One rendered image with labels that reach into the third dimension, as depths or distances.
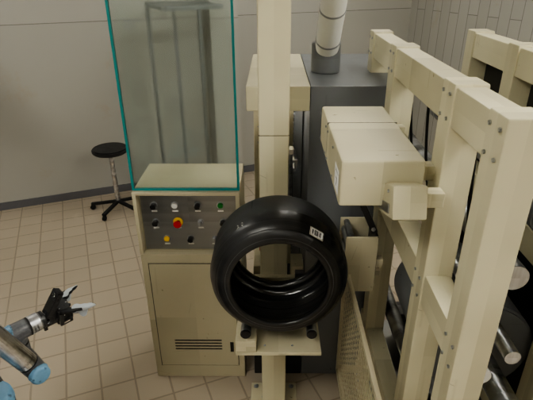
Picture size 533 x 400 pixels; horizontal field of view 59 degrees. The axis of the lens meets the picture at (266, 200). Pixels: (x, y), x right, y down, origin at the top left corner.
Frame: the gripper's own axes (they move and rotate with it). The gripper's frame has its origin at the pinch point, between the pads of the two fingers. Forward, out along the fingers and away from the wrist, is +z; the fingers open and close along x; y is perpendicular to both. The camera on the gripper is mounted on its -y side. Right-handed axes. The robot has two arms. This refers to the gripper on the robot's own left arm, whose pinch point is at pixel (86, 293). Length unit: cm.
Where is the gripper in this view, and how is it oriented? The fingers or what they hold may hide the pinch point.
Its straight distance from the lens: 217.6
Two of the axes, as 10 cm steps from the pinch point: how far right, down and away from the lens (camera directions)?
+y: -0.9, 8.5, 5.2
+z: 6.8, -3.3, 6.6
